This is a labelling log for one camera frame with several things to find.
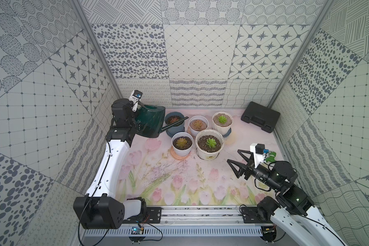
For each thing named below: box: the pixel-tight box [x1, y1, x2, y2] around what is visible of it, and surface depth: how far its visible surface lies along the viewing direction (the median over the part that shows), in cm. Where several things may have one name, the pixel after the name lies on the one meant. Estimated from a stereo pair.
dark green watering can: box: [135, 104, 190, 138], surface depth 79 cm
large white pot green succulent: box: [195, 128, 225, 161], surface depth 90 cm
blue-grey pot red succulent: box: [164, 111, 186, 137], surface depth 103 cm
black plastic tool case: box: [240, 101, 281, 134], surface depth 113 cm
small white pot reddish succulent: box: [188, 115, 210, 138], surface depth 100 cm
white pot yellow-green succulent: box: [171, 131, 194, 157], surface depth 92 cm
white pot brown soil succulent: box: [211, 111, 234, 137], surface depth 100 cm
